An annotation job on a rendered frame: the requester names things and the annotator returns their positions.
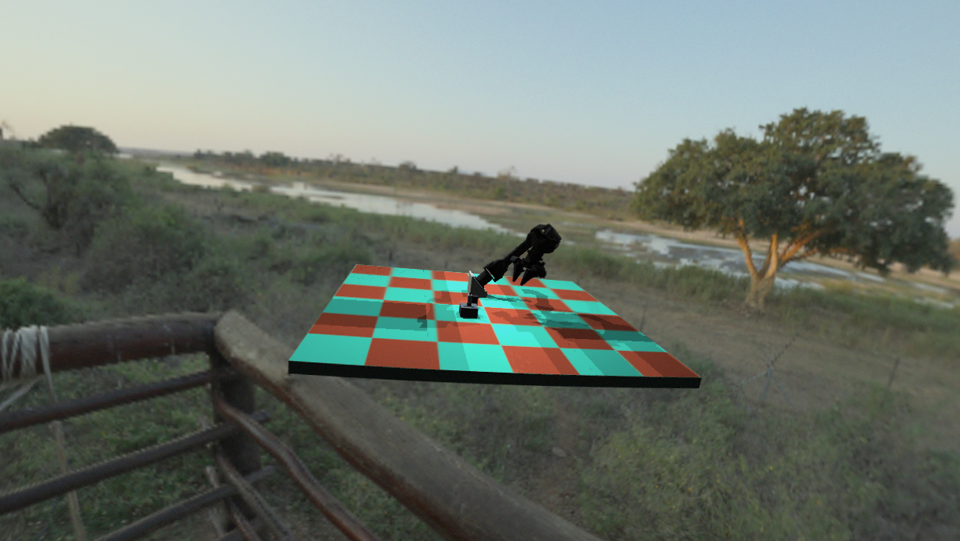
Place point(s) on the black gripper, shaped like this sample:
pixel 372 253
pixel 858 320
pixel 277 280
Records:
pixel 531 260

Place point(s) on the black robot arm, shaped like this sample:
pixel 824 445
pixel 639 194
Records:
pixel 543 242

